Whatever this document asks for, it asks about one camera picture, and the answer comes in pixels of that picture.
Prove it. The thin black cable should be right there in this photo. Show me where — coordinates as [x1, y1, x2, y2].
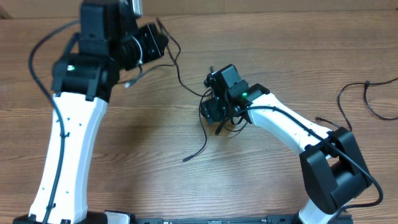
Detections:
[155, 17, 215, 163]

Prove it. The black cable silver plug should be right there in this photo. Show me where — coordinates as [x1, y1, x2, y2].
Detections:
[124, 63, 177, 89]

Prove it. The black usb cable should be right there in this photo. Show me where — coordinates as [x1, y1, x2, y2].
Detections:
[314, 77, 398, 132]

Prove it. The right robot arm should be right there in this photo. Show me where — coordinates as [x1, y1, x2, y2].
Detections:
[200, 64, 372, 223]

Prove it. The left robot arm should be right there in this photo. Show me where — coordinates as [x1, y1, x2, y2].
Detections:
[14, 0, 169, 223]

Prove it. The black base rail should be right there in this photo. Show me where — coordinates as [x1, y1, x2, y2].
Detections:
[102, 210, 352, 224]

